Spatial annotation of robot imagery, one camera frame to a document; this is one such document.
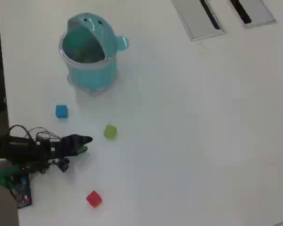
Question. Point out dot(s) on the teal whale-shaped bin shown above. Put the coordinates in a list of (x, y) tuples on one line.
[(92, 75)]

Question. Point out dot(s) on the green lego block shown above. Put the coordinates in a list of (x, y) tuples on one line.
[(110, 131)]

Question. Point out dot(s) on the blue lego block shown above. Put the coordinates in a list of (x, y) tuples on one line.
[(61, 111)]

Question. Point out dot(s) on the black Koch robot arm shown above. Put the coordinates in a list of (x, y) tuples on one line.
[(19, 150)]

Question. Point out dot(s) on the red lego block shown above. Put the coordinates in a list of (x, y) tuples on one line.
[(94, 199)]

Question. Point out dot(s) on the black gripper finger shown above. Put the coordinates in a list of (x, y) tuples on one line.
[(85, 140), (83, 150)]

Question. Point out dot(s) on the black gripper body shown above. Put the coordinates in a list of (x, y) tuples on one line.
[(69, 146)]

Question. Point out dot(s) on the blue controller circuit board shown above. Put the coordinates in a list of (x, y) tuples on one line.
[(23, 190)]

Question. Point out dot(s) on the green table clamp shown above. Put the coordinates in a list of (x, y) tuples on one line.
[(2, 175)]

